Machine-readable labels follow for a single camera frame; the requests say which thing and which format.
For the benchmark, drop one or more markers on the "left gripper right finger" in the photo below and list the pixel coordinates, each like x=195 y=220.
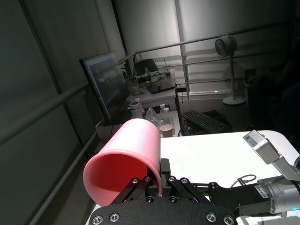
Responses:
x=165 y=168

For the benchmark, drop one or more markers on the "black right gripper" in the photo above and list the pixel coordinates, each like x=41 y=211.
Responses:
x=234 y=197

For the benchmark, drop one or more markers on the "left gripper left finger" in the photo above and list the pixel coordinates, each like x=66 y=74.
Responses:
x=133 y=189

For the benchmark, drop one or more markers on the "pink plastic cup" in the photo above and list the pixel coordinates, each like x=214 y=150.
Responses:
x=131 y=140

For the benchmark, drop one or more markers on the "white paper cup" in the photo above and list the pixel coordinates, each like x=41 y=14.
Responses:
x=166 y=132

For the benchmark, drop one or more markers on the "plastic drink cup with straw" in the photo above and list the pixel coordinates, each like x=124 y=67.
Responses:
x=167 y=73

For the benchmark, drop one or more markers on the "clear plastic bag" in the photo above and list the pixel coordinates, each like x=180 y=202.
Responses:
x=152 y=116

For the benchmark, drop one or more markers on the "white capped plastic bottle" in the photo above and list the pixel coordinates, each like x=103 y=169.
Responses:
x=166 y=110
x=162 y=106

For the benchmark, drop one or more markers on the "black keyboard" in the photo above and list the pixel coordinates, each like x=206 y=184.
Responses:
x=204 y=122

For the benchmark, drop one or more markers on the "white tumbler dark lid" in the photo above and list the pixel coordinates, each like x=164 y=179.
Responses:
x=136 y=112

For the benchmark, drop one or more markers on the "grey metal handrail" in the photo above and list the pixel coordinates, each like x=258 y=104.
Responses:
x=70 y=169
x=206 y=61
x=199 y=40
x=206 y=81
x=65 y=100

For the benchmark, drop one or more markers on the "white desk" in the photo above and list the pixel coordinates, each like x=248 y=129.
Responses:
x=159 y=98

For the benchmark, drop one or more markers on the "small brown bottle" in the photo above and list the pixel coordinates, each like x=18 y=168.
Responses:
x=159 y=87

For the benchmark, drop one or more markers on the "black closed laptop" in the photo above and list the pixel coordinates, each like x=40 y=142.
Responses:
x=168 y=86

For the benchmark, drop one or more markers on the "white patterned mug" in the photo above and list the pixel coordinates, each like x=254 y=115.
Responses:
x=134 y=90

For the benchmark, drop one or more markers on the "clear plastic water bottle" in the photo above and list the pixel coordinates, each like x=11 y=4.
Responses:
x=147 y=75

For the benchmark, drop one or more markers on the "black computer monitor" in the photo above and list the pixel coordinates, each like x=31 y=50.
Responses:
x=105 y=82

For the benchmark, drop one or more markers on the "seated person dark clothes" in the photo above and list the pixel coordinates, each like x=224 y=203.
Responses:
x=269 y=105

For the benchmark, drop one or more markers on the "black mesh chair back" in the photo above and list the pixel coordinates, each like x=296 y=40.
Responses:
x=143 y=64

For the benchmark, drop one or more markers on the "white standing fan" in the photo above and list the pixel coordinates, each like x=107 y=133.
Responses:
x=225 y=45

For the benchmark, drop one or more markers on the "white railing post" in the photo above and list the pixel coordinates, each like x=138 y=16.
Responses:
x=185 y=75

